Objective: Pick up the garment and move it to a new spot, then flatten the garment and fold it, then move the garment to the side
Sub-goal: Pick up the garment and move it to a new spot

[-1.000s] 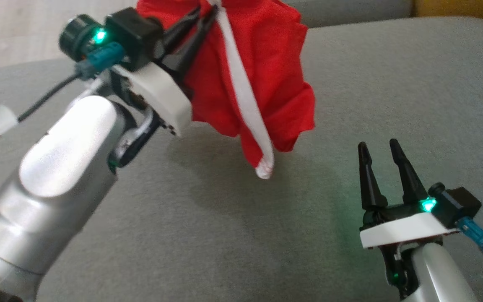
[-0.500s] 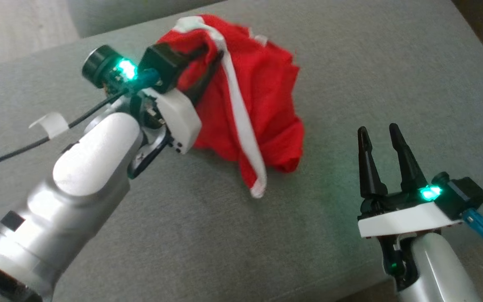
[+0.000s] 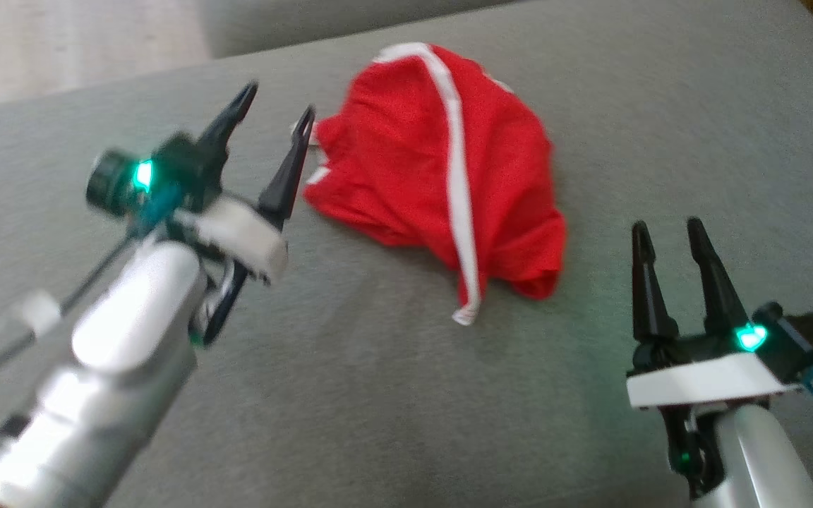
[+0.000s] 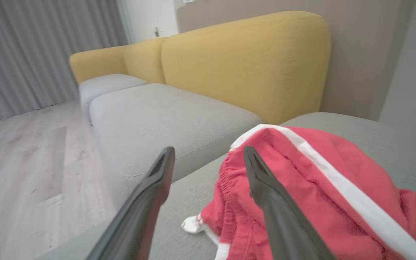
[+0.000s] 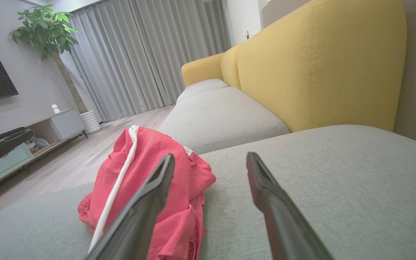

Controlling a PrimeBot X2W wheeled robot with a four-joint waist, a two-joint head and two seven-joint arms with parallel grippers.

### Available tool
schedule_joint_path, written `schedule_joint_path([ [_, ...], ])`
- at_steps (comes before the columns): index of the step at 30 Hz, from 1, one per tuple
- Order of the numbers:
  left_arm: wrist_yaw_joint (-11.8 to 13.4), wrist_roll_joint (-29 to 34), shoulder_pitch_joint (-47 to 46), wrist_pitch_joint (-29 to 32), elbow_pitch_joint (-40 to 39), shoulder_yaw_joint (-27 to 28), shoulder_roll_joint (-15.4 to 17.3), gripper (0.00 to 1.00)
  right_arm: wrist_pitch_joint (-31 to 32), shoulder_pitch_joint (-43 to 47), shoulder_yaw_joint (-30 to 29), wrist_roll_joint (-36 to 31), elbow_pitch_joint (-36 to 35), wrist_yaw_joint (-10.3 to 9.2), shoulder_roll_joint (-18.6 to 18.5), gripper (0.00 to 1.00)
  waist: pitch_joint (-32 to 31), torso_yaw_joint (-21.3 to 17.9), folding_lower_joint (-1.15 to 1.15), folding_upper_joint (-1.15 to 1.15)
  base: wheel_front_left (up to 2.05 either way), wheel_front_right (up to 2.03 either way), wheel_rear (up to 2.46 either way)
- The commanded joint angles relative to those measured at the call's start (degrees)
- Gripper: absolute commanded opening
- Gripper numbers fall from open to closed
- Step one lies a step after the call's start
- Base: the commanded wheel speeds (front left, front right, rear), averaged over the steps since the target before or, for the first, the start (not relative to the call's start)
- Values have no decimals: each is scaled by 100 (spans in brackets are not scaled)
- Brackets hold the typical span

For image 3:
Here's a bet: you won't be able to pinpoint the grey sofa seat cushion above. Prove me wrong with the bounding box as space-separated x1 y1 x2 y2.
0 0 813 508

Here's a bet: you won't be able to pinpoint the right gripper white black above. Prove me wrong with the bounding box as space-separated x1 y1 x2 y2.
625 217 802 411

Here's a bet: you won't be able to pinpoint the left black cable blue connector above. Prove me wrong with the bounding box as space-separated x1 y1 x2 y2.
0 185 183 396

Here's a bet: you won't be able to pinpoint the white cable clip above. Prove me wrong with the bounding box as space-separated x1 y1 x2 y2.
1 291 63 337

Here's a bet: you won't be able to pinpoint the grey sofa side cushion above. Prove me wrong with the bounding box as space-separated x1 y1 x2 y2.
198 0 520 59

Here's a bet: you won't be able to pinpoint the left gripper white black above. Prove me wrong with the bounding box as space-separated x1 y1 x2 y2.
156 83 316 283

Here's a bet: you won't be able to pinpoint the red shorts white stripes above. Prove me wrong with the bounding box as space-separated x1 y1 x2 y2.
292 42 567 327

